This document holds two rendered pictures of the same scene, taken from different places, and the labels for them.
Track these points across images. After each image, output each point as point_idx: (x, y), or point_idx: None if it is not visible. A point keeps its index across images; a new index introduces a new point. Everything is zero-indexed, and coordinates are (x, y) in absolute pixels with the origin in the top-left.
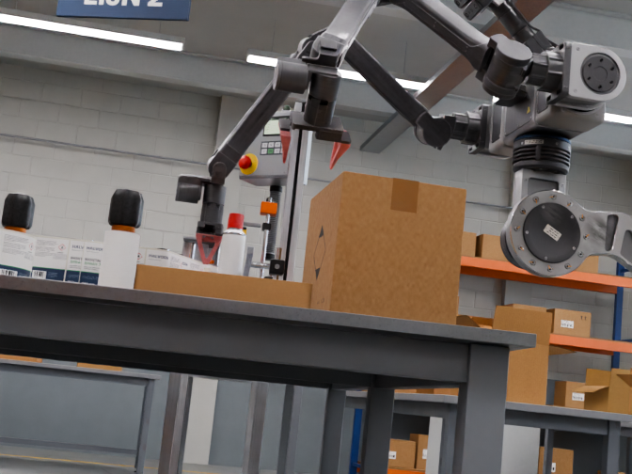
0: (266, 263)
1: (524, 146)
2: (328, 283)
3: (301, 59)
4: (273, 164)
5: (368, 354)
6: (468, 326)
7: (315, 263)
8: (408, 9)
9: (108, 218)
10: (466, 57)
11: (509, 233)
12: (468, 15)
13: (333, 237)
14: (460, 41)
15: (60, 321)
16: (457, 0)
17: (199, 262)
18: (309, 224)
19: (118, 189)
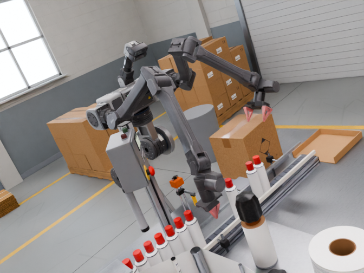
0: (273, 158)
1: (150, 111)
2: (278, 147)
3: (265, 80)
4: (147, 164)
5: None
6: (292, 129)
7: (262, 151)
8: (182, 58)
9: (259, 215)
10: (188, 77)
11: (173, 141)
12: (137, 59)
13: (274, 134)
14: (189, 71)
15: None
16: (138, 52)
17: (148, 268)
18: (247, 146)
19: (253, 193)
